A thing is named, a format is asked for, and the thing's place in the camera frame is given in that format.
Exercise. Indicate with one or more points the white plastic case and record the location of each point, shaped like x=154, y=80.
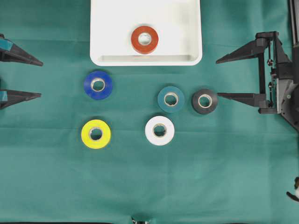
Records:
x=177, y=23

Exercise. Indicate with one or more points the yellow tape roll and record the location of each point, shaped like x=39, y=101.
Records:
x=96, y=134

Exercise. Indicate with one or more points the red tape roll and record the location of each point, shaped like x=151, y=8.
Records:
x=144, y=39

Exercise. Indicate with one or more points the white tape roll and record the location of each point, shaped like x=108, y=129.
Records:
x=159, y=130

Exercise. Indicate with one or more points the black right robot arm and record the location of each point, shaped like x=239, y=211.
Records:
x=292, y=119

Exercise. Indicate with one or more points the black tape roll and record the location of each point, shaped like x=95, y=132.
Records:
x=204, y=101

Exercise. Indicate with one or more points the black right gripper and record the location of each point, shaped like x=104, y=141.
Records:
x=284, y=85

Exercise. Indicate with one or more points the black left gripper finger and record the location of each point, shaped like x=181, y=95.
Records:
x=11, y=97
x=10, y=52

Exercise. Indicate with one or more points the black white object table edge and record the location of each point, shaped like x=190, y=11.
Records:
x=295, y=196

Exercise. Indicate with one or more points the blue tape roll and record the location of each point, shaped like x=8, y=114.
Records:
x=98, y=85

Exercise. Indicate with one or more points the dark green tape roll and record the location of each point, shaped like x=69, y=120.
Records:
x=171, y=99

